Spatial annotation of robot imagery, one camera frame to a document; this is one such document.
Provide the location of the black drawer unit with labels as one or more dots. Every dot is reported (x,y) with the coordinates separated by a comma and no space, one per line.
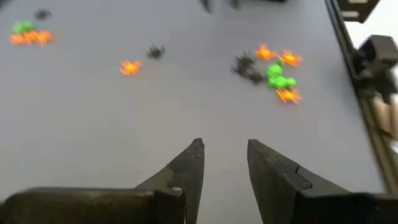
(363,11)

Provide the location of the black table-level camera mount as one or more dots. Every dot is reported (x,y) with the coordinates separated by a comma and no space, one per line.
(376,53)

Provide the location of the black plastic spider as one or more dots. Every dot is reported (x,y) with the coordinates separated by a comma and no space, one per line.
(43,14)
(244,63)
(255,77)
(155,52)

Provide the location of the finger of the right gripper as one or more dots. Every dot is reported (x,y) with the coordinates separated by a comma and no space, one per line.
(234,3)
(206,4)

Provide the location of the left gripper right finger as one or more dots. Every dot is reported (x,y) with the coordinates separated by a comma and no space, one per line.
(295,202)

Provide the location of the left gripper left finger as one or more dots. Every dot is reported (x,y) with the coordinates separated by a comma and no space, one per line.
(93,207)

